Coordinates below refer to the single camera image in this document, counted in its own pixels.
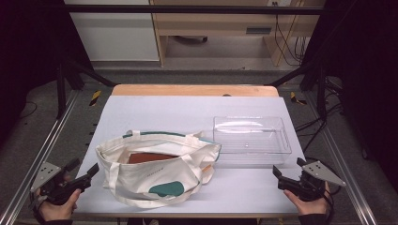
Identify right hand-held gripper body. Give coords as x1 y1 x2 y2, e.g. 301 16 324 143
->
277 159 347 203

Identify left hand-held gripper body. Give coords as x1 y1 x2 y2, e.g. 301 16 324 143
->
30 161 93 206

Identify person's right hand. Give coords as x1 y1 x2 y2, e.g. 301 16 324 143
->
283 182 331 217

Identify person's left hand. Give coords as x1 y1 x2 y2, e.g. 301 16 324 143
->
38 187 83 222

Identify clear plastic box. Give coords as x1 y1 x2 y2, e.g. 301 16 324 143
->
212 115 293 166

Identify brown flat item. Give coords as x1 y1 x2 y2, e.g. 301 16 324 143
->
128 152 180 165

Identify cream canvas tote bag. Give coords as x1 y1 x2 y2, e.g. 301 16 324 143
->
95 129 222 210

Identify black metal stand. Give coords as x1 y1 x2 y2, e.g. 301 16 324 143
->
55 57 117 120
268 59 329 121

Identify white table mat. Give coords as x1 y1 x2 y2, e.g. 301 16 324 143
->
74 95 307 218

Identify dark curtain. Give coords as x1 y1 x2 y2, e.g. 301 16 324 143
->
0 0 95 148
308 0 398 191

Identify wooden table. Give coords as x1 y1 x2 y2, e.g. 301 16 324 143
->
111 83 280 98

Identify white cabinet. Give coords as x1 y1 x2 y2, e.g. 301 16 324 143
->
63 0 161 63

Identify light wooden desk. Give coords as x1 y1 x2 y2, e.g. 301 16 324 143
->
149 0 327 68

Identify aluminium frame rail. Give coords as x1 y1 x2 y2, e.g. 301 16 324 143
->
0 89 81 225
303 91 380 225

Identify right hand-held gripper cable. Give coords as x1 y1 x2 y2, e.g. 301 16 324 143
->
323 186 343 224

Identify hand-held gripper cable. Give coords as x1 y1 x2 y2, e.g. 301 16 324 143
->
28 191 45 223
323 186 343 224

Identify left hand-held gripper cable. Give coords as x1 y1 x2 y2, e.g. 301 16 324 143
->
28 191 45 223

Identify black floor cables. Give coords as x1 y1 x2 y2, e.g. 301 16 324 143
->
293 76 345 155

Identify hanging black cables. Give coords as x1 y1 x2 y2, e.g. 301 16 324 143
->
271 1 310 68

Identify black horizontal frame bar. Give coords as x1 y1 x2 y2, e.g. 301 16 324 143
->
61 4 326 16

